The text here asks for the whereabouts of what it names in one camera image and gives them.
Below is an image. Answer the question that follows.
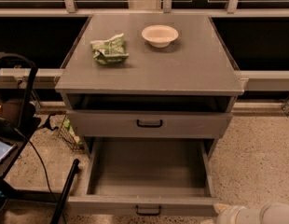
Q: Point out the black top drawer handle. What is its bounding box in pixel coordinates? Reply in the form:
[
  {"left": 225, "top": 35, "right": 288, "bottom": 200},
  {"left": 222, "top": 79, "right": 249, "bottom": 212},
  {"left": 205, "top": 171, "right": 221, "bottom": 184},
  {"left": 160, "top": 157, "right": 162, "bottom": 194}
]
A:
[{"left": 136, "top": 119, "right": 163, "bottom": 128}]

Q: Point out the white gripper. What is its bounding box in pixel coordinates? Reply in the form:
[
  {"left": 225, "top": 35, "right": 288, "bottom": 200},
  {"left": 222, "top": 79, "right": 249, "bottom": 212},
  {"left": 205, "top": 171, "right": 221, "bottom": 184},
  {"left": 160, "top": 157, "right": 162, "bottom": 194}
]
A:
[{"left": 200, "top": 203, "right": 260, "bottom": 224}]

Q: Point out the grey top drawer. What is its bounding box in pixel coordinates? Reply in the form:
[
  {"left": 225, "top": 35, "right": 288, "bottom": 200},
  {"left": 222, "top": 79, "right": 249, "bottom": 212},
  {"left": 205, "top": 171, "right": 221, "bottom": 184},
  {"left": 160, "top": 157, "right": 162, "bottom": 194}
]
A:
[{"left": 67, "top": 110, "right": 232, "bottom": 138}]

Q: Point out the black drawer handle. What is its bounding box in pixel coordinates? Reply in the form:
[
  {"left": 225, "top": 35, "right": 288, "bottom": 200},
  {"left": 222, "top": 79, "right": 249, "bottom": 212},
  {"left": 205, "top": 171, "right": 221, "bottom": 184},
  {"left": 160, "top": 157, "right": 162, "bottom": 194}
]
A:
[
  {"left": 136, "top": 119, "right": 163, "bottom": 128},
  {"left": 135, "top": 205, "right": 162, "bottom": 217}
]

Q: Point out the black cable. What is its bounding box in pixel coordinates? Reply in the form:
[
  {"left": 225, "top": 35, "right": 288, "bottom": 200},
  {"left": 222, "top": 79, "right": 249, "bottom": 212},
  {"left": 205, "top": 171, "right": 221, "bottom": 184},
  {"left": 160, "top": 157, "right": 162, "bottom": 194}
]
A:
[{"left": 13, "top": 128, "right": 68, "bottom": 224}]

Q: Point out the grey drawer cabinet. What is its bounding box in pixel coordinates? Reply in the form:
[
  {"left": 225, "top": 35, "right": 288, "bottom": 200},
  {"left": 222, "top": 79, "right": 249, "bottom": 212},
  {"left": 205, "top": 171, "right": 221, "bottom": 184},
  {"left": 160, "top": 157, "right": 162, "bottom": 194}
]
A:
[{"left": 56, "top": 13, "right": 244, "bottom": 154}]

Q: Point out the wire basket with items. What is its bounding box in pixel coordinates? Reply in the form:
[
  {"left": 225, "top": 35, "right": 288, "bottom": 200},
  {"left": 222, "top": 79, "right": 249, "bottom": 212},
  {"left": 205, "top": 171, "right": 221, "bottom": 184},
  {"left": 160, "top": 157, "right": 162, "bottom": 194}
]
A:
[{"left": 58, "top": 117, "right": 84, "bottom": 152}]

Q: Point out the white bowl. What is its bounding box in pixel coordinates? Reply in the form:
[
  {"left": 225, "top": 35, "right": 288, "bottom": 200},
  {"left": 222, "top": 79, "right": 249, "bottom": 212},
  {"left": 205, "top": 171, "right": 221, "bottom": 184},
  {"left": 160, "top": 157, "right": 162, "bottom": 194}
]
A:
[{"left": 142, "top": 25, "right": 179, "bottom": 48}]

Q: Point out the grey drawer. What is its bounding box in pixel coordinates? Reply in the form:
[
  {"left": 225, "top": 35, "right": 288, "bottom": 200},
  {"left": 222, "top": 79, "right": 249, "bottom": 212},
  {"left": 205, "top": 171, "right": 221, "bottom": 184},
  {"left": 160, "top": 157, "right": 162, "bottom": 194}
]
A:
[
  {"left": 69, "top": 138, "right": 219, "bottom": 217},
  {"left": 67, "top": 110, "right": 232, "bottom": 138}
]

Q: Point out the black middle drawer handle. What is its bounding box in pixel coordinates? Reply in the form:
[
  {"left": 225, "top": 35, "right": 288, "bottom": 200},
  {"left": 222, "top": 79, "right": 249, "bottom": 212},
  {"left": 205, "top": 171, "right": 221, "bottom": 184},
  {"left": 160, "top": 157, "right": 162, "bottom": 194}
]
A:
[{"left": 135, "top": 205, "right": 162, "bottom": 217}]

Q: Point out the black equipment cart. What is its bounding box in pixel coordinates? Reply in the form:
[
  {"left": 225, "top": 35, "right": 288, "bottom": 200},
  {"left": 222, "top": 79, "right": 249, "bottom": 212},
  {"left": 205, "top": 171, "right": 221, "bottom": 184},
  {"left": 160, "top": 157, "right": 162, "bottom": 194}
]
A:
[{"left": 0, "top": 52, "right": 79, "bottom": 224}]

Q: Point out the green snack bag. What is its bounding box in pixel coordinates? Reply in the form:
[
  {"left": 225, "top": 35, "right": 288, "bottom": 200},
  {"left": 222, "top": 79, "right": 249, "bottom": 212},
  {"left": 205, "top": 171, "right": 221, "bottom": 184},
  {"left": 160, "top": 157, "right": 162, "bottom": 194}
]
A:
[{"left": 90, "top": 34, "right": 129, "bottom": 65}]

